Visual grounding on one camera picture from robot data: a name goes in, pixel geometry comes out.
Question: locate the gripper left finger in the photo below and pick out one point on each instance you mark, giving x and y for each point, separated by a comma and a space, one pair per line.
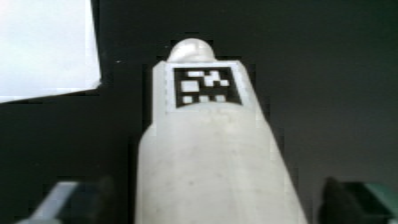
77, 204

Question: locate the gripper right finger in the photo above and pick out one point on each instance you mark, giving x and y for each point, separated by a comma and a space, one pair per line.
358, 203

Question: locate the white cylindrical table leg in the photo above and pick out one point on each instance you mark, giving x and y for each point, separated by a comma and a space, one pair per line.
212, 176

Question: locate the white marker sheet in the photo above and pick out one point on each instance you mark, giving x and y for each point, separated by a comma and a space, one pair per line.
49, 50

